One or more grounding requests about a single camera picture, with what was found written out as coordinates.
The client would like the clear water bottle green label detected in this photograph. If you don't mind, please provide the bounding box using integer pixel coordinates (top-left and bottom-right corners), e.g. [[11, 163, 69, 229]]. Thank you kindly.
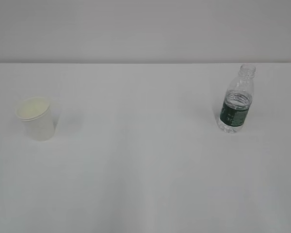
[[217, 64, 256, 133]]

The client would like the white paper cup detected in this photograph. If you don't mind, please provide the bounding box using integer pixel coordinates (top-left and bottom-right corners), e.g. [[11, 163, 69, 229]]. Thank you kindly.
[[16, 97, 55, 141]]

